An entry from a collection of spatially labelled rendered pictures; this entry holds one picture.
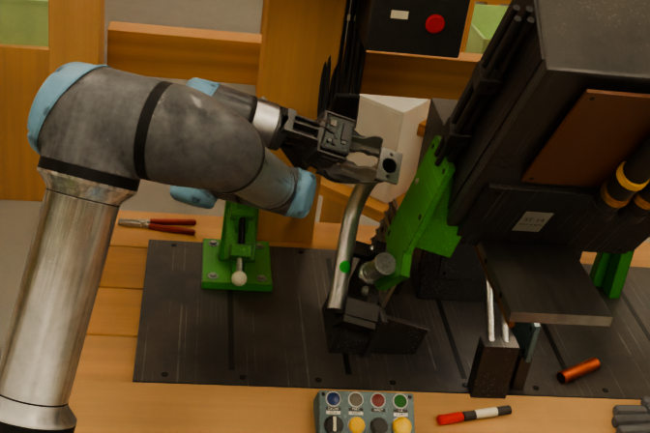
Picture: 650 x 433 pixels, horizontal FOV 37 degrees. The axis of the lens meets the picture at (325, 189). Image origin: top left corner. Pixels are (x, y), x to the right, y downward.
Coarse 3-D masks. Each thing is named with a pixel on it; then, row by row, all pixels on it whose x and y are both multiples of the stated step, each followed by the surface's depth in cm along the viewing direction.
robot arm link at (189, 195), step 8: (176, 192) 147; (184, 192) 146; (192, 192) 146; (200, 192) 146; (208, 192) 147; (216, 192) 147; (184, 200) 147; (192, 200) 147; (200, 200) 146; (208, 200) 147; (216, 200) 149; (232, 200) 147; (208, 208) 149
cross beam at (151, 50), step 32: (128, 32) 182; (160, 32) 183; (192, 32) 186; (224, 32) 188; (128, 64) 185; (160, 64) 186; (192, 64) 186; (224, 64) 187; (256, 64) 187; (384, 64) 190; (416, 64) 191; (448, 64) 191; (416, 96) 194; (448, 96) 195
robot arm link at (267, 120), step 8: (264, 104) 151; (272, 104) 152; (256, 112) 149; (264, 112) 150; (272, 112) 150; (280, 112) 151; (256, 120) 149; (264, 120) 150; (272, 120) 150; (280, 120) 151; (256, 128) 150; (264, 128) 150; (272, 128) 150; (264, 136) 150; (272, 136) 151; (264, 144) 152
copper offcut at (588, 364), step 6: (588, 360) 169; (594, 360) 169; (576, 366) 167; (582, 366) 167; (588, 366) 168; (594, 366) 169; (558, 372) 166; (564, 372) 165; (570, 372) 166; (576, 372) 166; (582, 372) 167; (588, 372) 168; (558, 378) 166; (564, 378) 165; (570, 378) 165
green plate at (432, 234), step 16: (432, 144) 159; (432, 160) 157; (416, 176) 162; (432, 176) 155; (448, 176) 150; (416, 192) 160; (432, 192) 153; (448, 192) 153; (400, 208) 164; (416, 208) 158; (432, 208) 153; (400, 224) 162; (416, 224) 155; (432, 224) 156; (400, 240) 160; (416, 240) 155; (432, 240) 157; (448, 240) 158; (448, 256) 159
